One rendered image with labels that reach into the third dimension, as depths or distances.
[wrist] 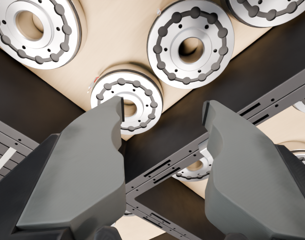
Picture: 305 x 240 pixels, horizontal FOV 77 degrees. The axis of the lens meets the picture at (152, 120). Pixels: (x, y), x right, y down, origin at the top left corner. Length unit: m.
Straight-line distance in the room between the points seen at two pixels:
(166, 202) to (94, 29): 0.29
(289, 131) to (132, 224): 0.43
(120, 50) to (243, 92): 0.16
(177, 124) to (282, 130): 0.20
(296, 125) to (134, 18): 0.31
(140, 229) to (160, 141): 0.38
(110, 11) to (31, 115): 0.16
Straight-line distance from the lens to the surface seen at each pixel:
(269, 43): 0.28
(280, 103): 0.22
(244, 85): 0.24
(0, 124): 0.26
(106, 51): 0.28
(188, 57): 0.26
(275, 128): 0.39
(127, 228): 0.61
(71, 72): 0.31
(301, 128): 0.42
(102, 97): 0.28
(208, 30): 0.24
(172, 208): 0.37
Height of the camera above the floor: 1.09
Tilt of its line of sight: 55 degrees down
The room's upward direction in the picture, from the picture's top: 179 degrees counter-clockwise
